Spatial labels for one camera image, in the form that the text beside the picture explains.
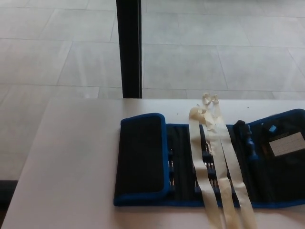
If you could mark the black toolkit case blue trim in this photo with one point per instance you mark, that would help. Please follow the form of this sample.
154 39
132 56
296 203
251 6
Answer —
141 152

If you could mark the small light blue tool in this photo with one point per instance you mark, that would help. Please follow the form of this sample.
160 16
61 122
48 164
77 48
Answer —
272 128

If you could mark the white grid card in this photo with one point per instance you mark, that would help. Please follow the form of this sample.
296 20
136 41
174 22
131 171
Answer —
287 144

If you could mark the black vertical post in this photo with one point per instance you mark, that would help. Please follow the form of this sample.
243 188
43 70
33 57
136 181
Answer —
129 47

